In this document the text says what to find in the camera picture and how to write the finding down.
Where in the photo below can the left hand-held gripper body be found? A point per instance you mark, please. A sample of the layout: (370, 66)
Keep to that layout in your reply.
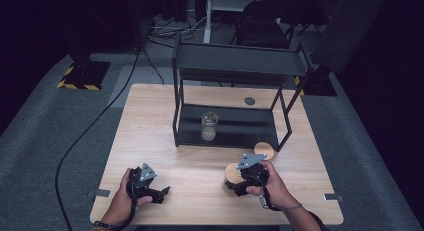
(141, 184)

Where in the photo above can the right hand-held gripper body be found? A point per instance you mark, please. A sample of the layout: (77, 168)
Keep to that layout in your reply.
(253, 176)

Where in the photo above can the wooden-lid glass jar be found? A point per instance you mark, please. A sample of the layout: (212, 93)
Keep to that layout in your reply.
(265, 148)
(232, 172)

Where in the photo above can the glass jar with silver lid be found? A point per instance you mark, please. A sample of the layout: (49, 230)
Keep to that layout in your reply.
(209, 124)

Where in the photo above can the black two-tier metal shelf rack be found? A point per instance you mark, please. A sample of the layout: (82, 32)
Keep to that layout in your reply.
(233, 61)

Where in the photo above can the person's right hand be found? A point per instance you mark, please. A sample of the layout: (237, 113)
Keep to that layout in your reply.
(276, 191)

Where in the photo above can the person's left hand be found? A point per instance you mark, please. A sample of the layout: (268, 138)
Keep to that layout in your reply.
(118, 204)

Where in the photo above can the grey round table grommet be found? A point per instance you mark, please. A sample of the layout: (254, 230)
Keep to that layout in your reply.
(249, 101)

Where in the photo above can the black stand base, yellow stripes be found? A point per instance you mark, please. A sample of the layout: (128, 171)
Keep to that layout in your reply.
(320, 82)
(86, 74)

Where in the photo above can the black folding chair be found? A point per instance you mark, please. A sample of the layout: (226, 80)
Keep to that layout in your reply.
(263, 27)

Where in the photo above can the white metal stand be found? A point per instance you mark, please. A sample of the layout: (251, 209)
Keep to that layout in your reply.
(208, 21)

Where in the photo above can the grey padded column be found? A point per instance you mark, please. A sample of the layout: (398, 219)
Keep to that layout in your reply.
(346, 27)

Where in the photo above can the grey table edge bracket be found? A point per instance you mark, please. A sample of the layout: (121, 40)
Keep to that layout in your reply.
(101, 192)
(333, 197)

